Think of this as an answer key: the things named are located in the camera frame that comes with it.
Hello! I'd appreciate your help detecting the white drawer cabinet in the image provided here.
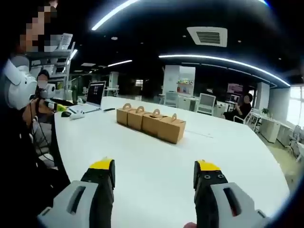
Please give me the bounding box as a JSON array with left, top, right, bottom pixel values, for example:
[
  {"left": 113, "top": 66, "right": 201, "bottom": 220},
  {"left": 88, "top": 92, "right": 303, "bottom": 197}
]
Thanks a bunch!
[{"left": 260, "top": 117, "right": 281, "bottom": 143}]

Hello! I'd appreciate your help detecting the ceiling air conditioner vent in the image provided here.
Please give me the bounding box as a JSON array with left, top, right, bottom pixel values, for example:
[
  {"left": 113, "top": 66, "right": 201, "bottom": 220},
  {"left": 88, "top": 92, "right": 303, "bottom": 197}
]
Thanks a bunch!
[{"left": 187, "top": 26, "right": 228, "bottom": 48}]

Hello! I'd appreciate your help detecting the white storage bin stack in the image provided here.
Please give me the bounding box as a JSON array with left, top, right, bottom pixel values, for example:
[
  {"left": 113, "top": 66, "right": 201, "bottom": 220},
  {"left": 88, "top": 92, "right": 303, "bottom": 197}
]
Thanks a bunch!
[{"left": 56, "top": 33, "right": 73, "bottom": 51}]

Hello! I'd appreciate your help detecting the black bottle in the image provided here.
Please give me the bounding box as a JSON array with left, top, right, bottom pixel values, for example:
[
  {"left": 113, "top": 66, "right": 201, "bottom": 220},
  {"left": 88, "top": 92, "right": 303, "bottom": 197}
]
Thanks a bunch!
[{"left": 72, "top": 85, "right": 79, "bottom": 105}]

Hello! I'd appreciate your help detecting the white display cabinet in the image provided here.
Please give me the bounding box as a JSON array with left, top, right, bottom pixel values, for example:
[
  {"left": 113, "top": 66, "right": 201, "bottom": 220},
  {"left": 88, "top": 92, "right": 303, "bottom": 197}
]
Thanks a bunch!
[{"left": 163, "top": 65, "right": 196, "bottom": 98}]

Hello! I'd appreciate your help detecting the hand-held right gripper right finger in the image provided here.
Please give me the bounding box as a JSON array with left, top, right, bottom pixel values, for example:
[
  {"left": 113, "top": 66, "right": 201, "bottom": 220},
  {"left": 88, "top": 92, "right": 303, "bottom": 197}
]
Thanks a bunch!
[{"left": 193, "top": 159, "right": 274, "bottom": 228}]

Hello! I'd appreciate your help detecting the white mesh office chair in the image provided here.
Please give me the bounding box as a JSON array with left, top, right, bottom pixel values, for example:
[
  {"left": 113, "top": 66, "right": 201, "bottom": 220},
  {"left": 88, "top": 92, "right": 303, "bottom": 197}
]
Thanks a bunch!
[
  {"left": 197, "top": 93, "right": 217, "bottom": 114},
  {"left": 164, "top": 92, "right": 179, "bottom": 107}
]

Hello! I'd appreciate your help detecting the white game controller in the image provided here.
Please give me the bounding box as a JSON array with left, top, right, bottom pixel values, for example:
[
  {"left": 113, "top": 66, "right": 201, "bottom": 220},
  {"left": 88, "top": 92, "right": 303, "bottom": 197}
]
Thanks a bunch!
[{"left": 69, "top": 111, "right": 86, "bottom": 121}]

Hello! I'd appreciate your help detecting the white worn chest device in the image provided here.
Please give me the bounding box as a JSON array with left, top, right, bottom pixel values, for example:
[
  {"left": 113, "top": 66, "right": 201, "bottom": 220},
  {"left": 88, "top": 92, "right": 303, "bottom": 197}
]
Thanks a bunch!
[{"left": 3, "top": 59, "right": 38, "bottom": 110}]

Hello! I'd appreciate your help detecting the long ceiling light strip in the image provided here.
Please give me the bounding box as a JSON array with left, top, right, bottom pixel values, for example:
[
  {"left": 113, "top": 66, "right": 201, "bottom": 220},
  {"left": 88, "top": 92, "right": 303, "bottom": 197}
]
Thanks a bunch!
[{"left": 91, "top": 0, "right": 141, "bottom": 31}]

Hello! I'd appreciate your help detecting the brown paper box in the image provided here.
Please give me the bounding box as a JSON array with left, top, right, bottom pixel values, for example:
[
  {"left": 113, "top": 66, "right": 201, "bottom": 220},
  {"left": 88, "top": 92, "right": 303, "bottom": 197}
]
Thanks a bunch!
[
  {"left": 127, "top": 105, "right": 145, "bottom": 131},
  {"left": 142, "top": 108, "right": 167, "bottom": 138},
  {"left": 156, "top": 113, "right": 186, "bottom": 144},
  {"left": 116, "top": 103, "right": 132, "bottom": 126}
]

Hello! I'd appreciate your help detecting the grey metal shelf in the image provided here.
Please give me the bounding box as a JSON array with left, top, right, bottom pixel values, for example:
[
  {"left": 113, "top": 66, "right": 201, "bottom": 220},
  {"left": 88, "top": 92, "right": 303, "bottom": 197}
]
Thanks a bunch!
[{"left": 26, "top": 33, "right": 76, "bottom": 100}]

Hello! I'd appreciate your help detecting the person's dark jacket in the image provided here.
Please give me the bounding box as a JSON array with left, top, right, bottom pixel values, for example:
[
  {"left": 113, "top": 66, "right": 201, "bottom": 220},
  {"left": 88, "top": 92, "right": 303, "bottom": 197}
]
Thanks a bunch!
[{"left": 0, "top": 102, "right": 69, "bottom": 214}]

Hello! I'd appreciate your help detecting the curved ceiling light strip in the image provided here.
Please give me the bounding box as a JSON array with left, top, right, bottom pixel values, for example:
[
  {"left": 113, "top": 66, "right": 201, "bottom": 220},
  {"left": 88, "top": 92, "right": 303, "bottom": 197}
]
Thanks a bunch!
[{"left": 158, "top": 54, "right": 291, "bottom": 86}]

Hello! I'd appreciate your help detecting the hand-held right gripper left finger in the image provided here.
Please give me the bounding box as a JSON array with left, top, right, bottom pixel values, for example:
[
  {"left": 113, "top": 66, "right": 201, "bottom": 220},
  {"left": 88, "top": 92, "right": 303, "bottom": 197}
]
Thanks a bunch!
[{"left": 37, "top": 156, "right": 116, "bottom": 228}]

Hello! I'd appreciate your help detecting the silver laptop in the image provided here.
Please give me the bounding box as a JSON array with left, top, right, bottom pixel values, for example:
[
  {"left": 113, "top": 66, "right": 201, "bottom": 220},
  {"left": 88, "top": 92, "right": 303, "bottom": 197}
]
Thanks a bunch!
[{"left": 68, "top": 81, "right": 107, "bottom": 114}]

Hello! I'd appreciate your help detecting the pink-lit monitor screen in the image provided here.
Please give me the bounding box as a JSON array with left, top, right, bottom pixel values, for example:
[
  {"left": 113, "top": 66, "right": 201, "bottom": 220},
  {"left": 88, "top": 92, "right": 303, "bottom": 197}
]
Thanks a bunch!
[{"left": 227, "top": 83, "right": 244, "bottom": 94}]

